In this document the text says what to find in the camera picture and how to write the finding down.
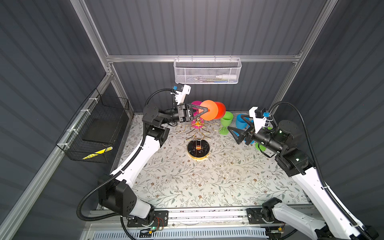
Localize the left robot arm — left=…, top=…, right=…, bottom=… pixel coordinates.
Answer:
left=98, top=104, right=214, bottom=221

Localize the blue wine glass front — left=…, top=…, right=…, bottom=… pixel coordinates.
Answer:
left=236, top=114, right=248, bottom=130

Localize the light green wine glass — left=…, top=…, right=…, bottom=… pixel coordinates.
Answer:
left=219, top=112, right=234, bottom=136

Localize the black wire basket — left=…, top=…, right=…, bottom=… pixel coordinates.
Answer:
left=56, top=90, right=130, bottom=164

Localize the pink wine glass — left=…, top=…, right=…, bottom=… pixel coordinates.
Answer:
left=191, top=101, right=204, bottom=129

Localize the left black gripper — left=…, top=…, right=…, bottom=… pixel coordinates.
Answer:
left=159, top=105, right=206, bottom=128

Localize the red wine glass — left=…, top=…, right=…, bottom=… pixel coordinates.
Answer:
left=200, top=100, right=227, bottom=121

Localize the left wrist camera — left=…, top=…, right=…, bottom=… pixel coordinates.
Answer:
left=172, top=84, right=191, bottom=105

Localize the gold wine glass rack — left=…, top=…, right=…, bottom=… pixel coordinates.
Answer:
left=176, top=120, right=222, bottom=161

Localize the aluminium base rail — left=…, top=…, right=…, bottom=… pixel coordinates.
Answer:
left=86, top=206, right=328, bottom=240

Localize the left black cable conduit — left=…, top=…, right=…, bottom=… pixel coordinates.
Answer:
left=76, top=88, right=175, bottom=222

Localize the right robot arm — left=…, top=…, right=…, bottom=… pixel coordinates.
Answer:
left=229, top=116, right=379, bottom=240

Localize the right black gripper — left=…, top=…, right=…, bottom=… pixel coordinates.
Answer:
left=227, top=113, right=282, bottom=156

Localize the floral table mat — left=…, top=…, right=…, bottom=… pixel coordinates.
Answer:
left=132, top=121, right=308, bottom=208

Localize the white marker in basket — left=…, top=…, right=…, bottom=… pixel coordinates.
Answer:
left=215, top=75, right=238, bottom=82

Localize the white wire mesh basket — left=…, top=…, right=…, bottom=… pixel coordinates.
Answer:
left=173, top=57, right=242, bottom=85

